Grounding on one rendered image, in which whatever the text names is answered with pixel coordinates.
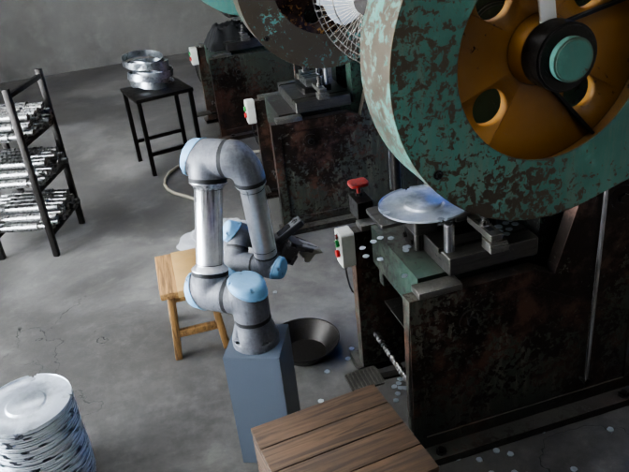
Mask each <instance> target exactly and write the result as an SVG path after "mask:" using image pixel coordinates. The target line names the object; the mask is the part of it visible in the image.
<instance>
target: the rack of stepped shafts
mask: <svg viewBox="0 0 629 472"><path fill-rule="evenodd" d="M35 72H36V75H35V76H33V77H32V78H30V79H29V80H27V81H25V82H23V83H22V84H20V85H19V86H17V87H16V88H14V89H13V90H11V91H10V90H9V88H8V89H3V90H2V91H1V92H2V95H3V98H4V100H5V103H4V104H0V143H2V146H3V149H1V150H0V190H1V189H14V188H16V189H17V191H13V192H12V194H2V196H1V197H2V198H0V238H1V237H2V236H3V235H4V234H5V233H8V232H23V231H37V230H41V229H45V230H46V233H47V236H48V240H49V243H50V246H51V251H52V253H53V256H54V257H59V256H60V255H61V253H60V250H59V247H58V244H57V241H56V238H55V234H56V232H57V231H58V230H59V229H60V227H61V226H62V225H63V224H64V223H65V222H66V220H67V219H68V218H69V217H70V216H71V215H72V214H73V212H74V211H76V215H77V217H78V221H79V224H84V223H85V219H84V216H83V212H82V209H81V206H80V199H79V197H78V193H77V190H76V186H75V184H74V180H73V177H72V173H71V170H70V167H69V163H68V158H67V156H66V150H65V147H64V144H63V141H62V137H61V134H60V130H59V127H58V124H57V121H56V117H55V114H54V110H53V107H52V103H51V98H50V95H49V91H48V87H47V84H46V81H45V78H44V74H43V71H42V68H36V69H35ZM36 81H38V84H39V88H40V91H41V94H42V97H43V101H44V102H43V101H42V102H31V103H28V102H27V101H26V102H15V103H14V102H13V99H12V97H14V96H15V95H17V94H18V93H20V92H21V91H23V90H24V89H26V88H27V87H29V86H30V85H32V84H33V83H35V82H36ZM50 127H51V130H52V133H53V136H54V139H55V143H56V146H53V147H42V146H37V147H27V146H28V145H30V144H31V143H32V142H33V141H34V140H36V139H37V138H38V137H39V136H40V135H42V134H43V133H44V132H45V131H46V130H47V129H49V128H50ZM12 140H16V141H17V142H18V144H19V148H12V149H10V146H9V142H11V141H12ZM62 170H64V173H65V176H66V181H67V185H68V188H69V189H55V190H54V189H53V188H52V189H45V188H46V187H47V186H48V185H49V184H50V183H51V182H52V181H53V180H54V179H55V178H56V176H57V175H58V174H59V173H60V172H61V171H62ZM30 186H32V189H33V190H25V191H24V188H27V187H30ZM69 192H70V194H69Z"/></svg>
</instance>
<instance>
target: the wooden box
mask: <svg viewBox="0 0 629 472"><path fill-rule="evenodd" d="M251 433H252V435H253V440H254V445H255V450H256V459H257V464H258V470H259V472H439V465H438V464H437V463H436V462H435V461H434V460H433V458H432V457H431V456H430V455H429V453H428V452H427V451H426V450H425V448H424V447H423V446H422V445H421V444H420V442H419V441H418V440H417V438H416V437H415V436H414V434H413V433H412V432H411V431H410V429H409V428H408V427H407V425H406V424H405V423H404V422H403V420H402V419H401V418H400V416H399V415H398V414H397V413H396V411H395V410H394V409H393V408H392V406H391V405H390V404H389V403H388V401H387V400H386V398H385V397H384V396H383V395H382V393H381V392H380V391H379V390H378V389H377V388H376V387H375V386H374V384H372V385H369V386H366V387H364V388H361V389H358V390H355V391H351V392H349V393H346V394H344V395H341V396H338V397H335V398H333V399H330V400H327V401H325V402H323V403H320V404H317V405H314V406H310V407H307V408H304V409H303V410H300V411H297V412H294V413H292V414H289V415H286V416H283V417H282V418H279V419H276V420H272V421H269V422H266V423H264V424H261V425H258V426H256V427H254V428H251Z"/></svg>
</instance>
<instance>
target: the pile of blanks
mask: <svg viewBox="0 0 629 472"><path fill-rule="evenodd" d="M69 395H71V399H70V401H69V403H68V405H67V406H66V408H65V409H64V410H63V411H62V412H61V413H60V414H59V415H58V416H57V417H56V418H55V419H53V420H52V421H50V422H49V423H47V424H45V425H43V426H42V427H40V428H38V429H35V430H34V431H31V432H29V433H26V434H22V435H20V434H17V435H14V436H0V472H96V460H95V456H94V453H93V449H92V446H91V442H90V439H89V436H88V434H87V432H86V429H85V426H84V423H83V421H82V419H81V415H80V411H79V407H78V404H77V401H76V398H75V396H74V394H73V391H72V394H69Z"/></svg>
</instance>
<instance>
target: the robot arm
mask: <svg viewBox="0 0 629 472"><path fill-rule="evenodd" d="M180 167H181V170H182V172H183V174H185V175H186V176H188V182H189V184H190V185H192V186H193V188H194V202H195V233H196V265H195V266H194V267H193V268H192V269H191V273H190V274H188V275H187V276H186V279H185V280H186V282H184V295H185V298H186V300H187V302H188V303H189V304H190V305H191V306H193V307H195V308H198V309H201V310H209V311H215V312H221V313H228V314H232V315H233V317H234V321H235V325H234V330H233V334H232V342H233V346H234V348H235V349H236V350H237V351H239V352H240V353H242V354H246V355H257V354H262V353H265V352H268V351H270V350H271V349H273V348H274V347H276V346H277V344H278V343H279V341H280V333H279V330H278V328H277V326H276V324H275V323H274V321H273V319H272V317H271V310H270V303H269V296H268V288H267V286H266V282H265V279H264V278H263V277H266V278H269V279H282V278H283V277H284V276H285V274H286V271H287V264H289V265H293V264H294V262H295V261H296V259H297V257H298V252H299V254H300V255H301V256H302V257H303V258H304V261H305V262H310V261H311V259H312V258H313V257H314V255H315V254H321V253H322V252H323V251H322V250H321V249H320V248H319V247H318V246H316V245H314V244H313V243H309V242H308V241H305V240H303V239H301V238H299V237H295V236H292V234H294V233H295V232H296V231H297V230H299V229H300V228H301V227H303V226H304V223H303V222H302V221H301V219H300V218H299V217H298V216H296V217H295V218H294V219H292V220H291V221H290V222H289V223H288V224H286V225H285V226H284V227H283V228H281V229H280V230H279V231H277V232H276V233H275V234H274V233H273V230H272V225H271V217H270V212H269V207H268V203H267V198H266V193H265V188H264V184H265V183H266V175H265V171H264V169H263V167H262V164H261V162H260V161H259V159H258V157H257V156H256V154H255V153H254V151H253V150H252V149H251V148H250V147H249V146H248V145H246V144H245V143H243V142H242V141H239V140H233V139H229V140H226V139H207V138H194V139H191V140H189V141H188V142H187V143H186V144H185V145H184V147H183V149H182V152H181V157H180ZM227 178H230V179H232V180H233V181H234V184H235V187H236V188H237V189H238V190H240V193H241V201H242V206H243V209H244V213H245V218H246V222H247V224H245V223H242V222H241V221H240V222H239V221H235V220H227V221H226V223H225V224H224V225H223V193H222V188H223V186H224V185H225V184H226V183H227ZM224 241H225V242H227V247H226V252H225V256H224ZM249 247H251V248H253V252H254V253H248V250H249Z"/></svg>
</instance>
